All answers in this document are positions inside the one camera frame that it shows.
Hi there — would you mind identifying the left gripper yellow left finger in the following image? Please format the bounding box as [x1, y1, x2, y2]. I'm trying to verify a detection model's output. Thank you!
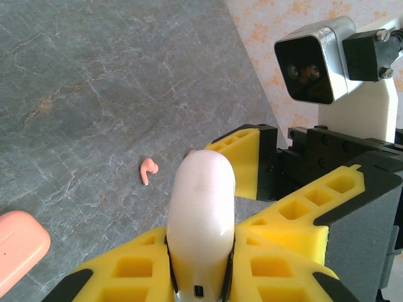
[40, 226, 176, 302]

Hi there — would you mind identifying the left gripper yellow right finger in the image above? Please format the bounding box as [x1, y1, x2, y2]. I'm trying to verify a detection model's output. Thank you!
[226, 226, 361, 302]

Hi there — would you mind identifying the white earbud charging case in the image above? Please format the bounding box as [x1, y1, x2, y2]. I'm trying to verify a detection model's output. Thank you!
[166, 149, 237, 302]

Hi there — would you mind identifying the pink earbud charging case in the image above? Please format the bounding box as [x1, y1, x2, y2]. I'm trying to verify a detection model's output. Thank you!
[0, 210, 52, 298]

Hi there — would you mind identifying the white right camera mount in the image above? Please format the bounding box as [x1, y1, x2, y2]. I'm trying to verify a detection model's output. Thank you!
[317, 14, 403, 142]

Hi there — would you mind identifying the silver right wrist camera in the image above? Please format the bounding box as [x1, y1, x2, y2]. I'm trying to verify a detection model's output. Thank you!
[273, 16, 358, 107]

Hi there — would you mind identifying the black camera cable plug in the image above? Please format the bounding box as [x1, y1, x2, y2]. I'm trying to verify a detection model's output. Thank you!
[342, 28, 403, 82]

